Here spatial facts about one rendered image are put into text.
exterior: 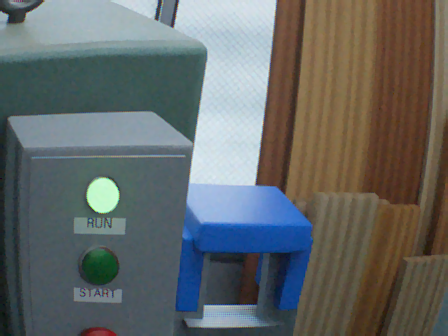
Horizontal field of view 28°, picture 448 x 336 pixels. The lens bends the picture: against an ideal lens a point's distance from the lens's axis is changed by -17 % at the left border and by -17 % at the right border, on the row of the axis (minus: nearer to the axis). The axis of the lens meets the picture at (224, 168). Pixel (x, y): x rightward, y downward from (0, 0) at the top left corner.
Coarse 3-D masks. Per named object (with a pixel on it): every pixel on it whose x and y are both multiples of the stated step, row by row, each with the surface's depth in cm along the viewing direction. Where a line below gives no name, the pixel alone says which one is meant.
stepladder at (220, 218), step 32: (192, 192) 143; (224, 192) 145; (256, 192) 146; (192, 224) 136; (224, 224) 133; (256, 224) 135; (288, 224) 136; (192, 256) 135; (288, 256) 140; (192, 288) 137; (288, 288) 141; (192, 320) 140; (224, 320) 142; (256, 320) 143; (288, 320) 146
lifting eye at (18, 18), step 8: (0, 0) 59; (8, 0) 59; (16, 0) 60; (24, 0) 60; (32, 0) 60; (40, 0) 60; (0, 8) 59; (8, 8) 59; (16, 8) 60; (24, 8) 60; (32, 8) 60; (8, 16) 60; (16, 16) 60; (24, 16) 60
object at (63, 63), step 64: (64, 0) 72; (0, 64) 50; (64, 64) 52; (128, 64) 54; (192, 64) 56; (0, 128) 52; (192, 128) 57; (0, 192) 53; (0, 256) 54; (0, 320) 55
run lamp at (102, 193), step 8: (96, 176) 49; (104, 176) 49; (88, 184) 49; (96, 184) 48; (104, 184) 49; (112, 184) 49; (88, 192) 49; (96, 192) 48; (104, 192) 49; (112, 192) 49; (88, 200) 49; (96, 200) 49; (104, 200) 49; (112, 200) 49; (96, 208) 49; (104, 208) 49; (112, 208) 49
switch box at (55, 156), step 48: (48, 144) 47; (96, 144) 49; (144, 144) 50; (48, 192) 48; (144, 192) 50; (48, 240) 49; (96, 240) 50; (144, 240) 51; (48, 288) 50; (144, 288) 52
